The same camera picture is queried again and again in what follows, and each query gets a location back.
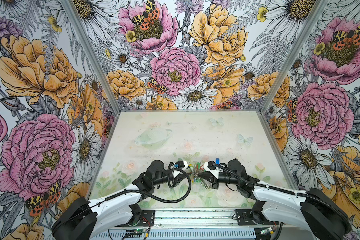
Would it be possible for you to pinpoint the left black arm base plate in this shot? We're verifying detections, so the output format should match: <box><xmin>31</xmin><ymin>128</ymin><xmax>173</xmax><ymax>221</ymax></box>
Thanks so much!
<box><xmin>128</xmin><ymin>210</ymin><xmax>156</xmax><ymax>227</ymax></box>

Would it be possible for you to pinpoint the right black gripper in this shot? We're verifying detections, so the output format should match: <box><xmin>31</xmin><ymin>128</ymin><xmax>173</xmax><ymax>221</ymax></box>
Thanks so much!
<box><xmin>197</xmin><ymin>170</ymin><xmax>240</xmax><ymax>191</ymax></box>

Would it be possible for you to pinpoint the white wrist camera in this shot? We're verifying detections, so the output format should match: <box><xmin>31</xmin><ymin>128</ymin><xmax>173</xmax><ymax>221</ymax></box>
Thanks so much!
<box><xmin>168</xmin><ymin>160</ymin><xmax>189</xmax><ymax>178</ymax></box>
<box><xmin>204</xmin><ymin>161</ymin><xmax>223</xmax><ymax>179</ymax></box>

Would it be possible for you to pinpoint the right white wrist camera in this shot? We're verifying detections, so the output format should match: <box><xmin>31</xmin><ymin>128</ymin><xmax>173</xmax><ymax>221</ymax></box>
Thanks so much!
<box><xmin>204</xmin><ymin>161</ymin><xmax>223</xmax><ymax>179</ymax></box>

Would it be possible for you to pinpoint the large metal keyring with keys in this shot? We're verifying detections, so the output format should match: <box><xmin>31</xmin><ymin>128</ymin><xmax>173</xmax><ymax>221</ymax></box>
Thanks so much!
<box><xmin>189</xmin><ymin>162</ymin><xmax>212</xmax><ymax>190</ymax></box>

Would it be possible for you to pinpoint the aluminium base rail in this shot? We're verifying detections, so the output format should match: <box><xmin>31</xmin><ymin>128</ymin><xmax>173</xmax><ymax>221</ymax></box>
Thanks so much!
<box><xmin>67</xmin><ymin>206</ymin><xmax>323</xmax><ymax>232</ymax></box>

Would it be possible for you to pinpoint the left black corrugated cable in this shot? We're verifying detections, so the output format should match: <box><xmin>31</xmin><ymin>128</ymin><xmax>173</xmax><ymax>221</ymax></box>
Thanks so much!
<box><xmin>104</xmin><ymin>169</ymin><xmax>193</xmax><ymax>204</ymax></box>

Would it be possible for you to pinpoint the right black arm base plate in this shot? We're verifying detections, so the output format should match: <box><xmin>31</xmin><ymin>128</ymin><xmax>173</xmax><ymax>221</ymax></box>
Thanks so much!
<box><xmin>233</xmin><ymin>209</ymin><xmax>279</xmax><ymax>226</ymax></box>

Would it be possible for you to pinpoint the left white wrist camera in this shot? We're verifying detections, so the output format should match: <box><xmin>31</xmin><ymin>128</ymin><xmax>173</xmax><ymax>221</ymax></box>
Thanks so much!
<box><xmin>168</xmin><ymin>160</ymin><xmax>189</xmax><ymax>178</ymax></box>

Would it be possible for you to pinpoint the white vented panel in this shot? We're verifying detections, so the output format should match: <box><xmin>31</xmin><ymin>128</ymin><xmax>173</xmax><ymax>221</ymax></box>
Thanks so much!
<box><xmin>90</xmin><ymin>228</ymin><xmax>257</xmax><ymax>240</ymax></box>

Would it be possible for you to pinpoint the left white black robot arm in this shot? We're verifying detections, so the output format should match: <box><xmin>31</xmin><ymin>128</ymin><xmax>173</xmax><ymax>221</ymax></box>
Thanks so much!
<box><xmin>52</xmin><ymin>160</ymin><xmax>192</xmax><ymax>240</ymax></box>

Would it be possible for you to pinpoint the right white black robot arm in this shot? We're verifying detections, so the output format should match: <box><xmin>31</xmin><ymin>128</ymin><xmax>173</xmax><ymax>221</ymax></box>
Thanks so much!
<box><xmin>198</xmin><ymin>159</ymin><xmax>352</xmax><ymax>240</ymax></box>

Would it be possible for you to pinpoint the green circuit board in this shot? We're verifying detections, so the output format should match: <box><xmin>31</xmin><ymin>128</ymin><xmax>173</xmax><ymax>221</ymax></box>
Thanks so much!
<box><xmin>122</xmin><ymin>228</ymin><xmax>149</xmax><ymax>240</ymax></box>

